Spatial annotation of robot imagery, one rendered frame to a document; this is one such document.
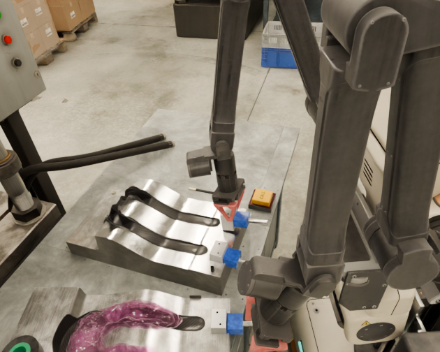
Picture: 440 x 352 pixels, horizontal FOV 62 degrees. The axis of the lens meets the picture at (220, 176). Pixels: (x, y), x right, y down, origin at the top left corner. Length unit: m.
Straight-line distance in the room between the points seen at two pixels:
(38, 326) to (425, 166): 0.87
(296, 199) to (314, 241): 1.93
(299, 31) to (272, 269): 0.49
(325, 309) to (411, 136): 1.28
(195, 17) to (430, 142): 4.56
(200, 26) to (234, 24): 4.15
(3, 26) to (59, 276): 0.83
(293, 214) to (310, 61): 1.61
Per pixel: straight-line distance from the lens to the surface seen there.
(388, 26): 0.35
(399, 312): 1.09
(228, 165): 0.95
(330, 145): 0.43
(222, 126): 0.88
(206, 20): 4.90
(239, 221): 1.05
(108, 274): 1.17
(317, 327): 1.63
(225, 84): 0.84
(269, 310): 0.70
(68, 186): 2.84
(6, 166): 1.31
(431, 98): 0.45
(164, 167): 1.48
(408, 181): 0.52
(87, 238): 1.20
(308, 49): 0.85
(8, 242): 1.43
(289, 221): 2.32
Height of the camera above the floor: 1.72
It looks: 41 degrees down
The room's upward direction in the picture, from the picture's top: 4 degrees counter-clockwise
